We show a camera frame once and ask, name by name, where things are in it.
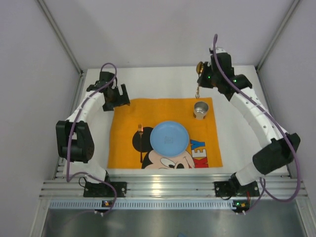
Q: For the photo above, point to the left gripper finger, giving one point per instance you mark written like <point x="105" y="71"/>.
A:
<point x="124" y="98"/>
<point x="109" y="106"/>

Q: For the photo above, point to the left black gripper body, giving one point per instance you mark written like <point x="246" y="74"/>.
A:
<point x="118" y="96"/>

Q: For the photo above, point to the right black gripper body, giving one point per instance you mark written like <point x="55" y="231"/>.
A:
<point x="203" y="77"/>

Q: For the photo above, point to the copper spoon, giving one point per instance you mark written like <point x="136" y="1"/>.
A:
<point x="199" y="70"/>

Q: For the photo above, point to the copper fork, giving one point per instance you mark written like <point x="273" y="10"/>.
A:
<point x="140" y="131"/>

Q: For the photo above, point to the small metal cup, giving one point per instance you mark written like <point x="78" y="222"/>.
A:
<point x="200" y="110"/>

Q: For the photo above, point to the orange Mickey Mouse cloth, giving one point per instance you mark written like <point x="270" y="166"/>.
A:
<point x="202" y="151"/>

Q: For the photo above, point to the blue plastic plate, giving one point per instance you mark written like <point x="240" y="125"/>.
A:
<point x="169" y="139"/>

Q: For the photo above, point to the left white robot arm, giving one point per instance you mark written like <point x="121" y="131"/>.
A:
<point x="74" y="138"/>

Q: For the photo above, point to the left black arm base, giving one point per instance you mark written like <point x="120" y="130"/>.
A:
<point x="100" y="190"/>

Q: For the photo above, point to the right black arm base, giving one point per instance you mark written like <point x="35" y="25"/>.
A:
<point x="232" y="188"/>

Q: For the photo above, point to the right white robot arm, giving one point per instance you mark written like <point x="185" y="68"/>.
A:
<point x="277" y="145"/>

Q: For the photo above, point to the aluminium mounting rail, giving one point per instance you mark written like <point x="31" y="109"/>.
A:
<point x="142" y="184"/>

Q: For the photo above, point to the perforated cable duct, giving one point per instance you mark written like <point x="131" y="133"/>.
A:
<point x="146" y="204"/>

